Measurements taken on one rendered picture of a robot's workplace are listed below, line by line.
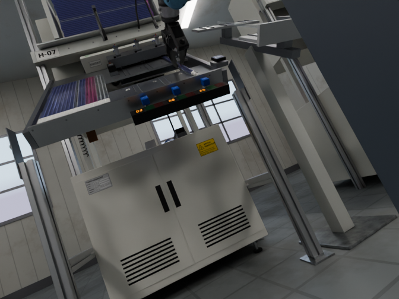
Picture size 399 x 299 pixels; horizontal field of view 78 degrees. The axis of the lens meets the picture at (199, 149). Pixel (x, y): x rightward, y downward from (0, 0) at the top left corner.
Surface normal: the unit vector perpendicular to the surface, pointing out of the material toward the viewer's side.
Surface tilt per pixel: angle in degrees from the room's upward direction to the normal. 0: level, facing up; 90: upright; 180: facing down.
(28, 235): 90
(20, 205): 90
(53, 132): 133
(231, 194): 90
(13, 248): 90
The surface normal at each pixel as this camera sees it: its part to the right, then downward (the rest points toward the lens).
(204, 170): 0.15, -0.24
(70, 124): 0.37, 0.45
